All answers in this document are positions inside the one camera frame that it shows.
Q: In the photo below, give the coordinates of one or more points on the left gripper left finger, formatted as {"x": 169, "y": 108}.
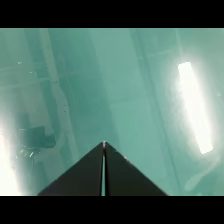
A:
{"x": 83, "y": 176}

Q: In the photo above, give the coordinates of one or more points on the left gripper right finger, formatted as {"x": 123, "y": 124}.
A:
{"x": 128, "y": 178}

